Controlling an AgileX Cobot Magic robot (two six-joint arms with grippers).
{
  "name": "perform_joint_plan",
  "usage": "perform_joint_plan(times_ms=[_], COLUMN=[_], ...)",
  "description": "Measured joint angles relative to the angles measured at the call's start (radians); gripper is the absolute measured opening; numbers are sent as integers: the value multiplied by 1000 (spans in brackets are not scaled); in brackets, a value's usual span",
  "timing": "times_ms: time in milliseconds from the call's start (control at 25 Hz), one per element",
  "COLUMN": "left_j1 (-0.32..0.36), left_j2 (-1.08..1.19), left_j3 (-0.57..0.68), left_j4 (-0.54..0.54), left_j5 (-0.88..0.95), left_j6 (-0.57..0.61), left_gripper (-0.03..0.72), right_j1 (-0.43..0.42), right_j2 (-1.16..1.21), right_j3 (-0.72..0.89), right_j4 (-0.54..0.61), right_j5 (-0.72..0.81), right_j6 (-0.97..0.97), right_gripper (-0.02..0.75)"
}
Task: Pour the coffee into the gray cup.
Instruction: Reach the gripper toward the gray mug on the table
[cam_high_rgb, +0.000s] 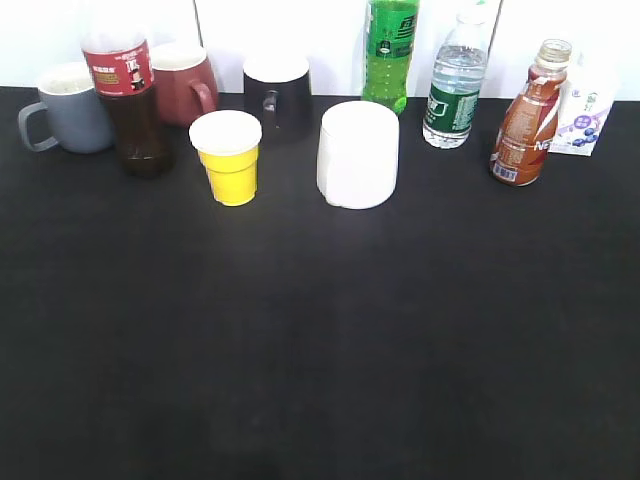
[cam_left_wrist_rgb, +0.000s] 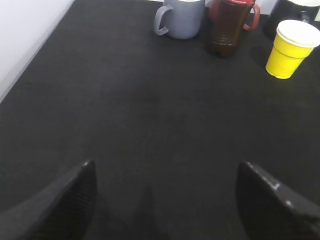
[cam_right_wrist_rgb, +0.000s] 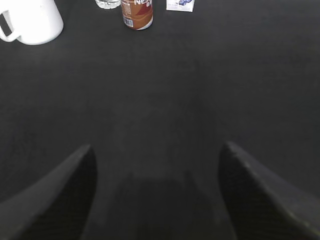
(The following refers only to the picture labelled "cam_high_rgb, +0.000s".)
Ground orange iced tea bottle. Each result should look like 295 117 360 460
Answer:
489 39 572 186

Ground grey ceramic mug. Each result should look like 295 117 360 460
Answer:
17 62 114 154

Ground white ceramic mug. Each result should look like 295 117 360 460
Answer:
316 100 400 210

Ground black ceramic mug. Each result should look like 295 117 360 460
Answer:
243 51 313 145

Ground dark red ceramic mug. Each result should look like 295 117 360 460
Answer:
150 42 218 127

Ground green sprite bottle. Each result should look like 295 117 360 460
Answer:
362 0 420 115

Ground yellow plastic cup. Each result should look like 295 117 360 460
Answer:
189 110 262 207

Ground clear water bottle green label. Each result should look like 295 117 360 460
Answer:
422 1 488 149

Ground cola bottle red label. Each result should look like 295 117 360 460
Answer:
80 1 174 178

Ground white blueberry milk carton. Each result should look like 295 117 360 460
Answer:
549 51 619 157

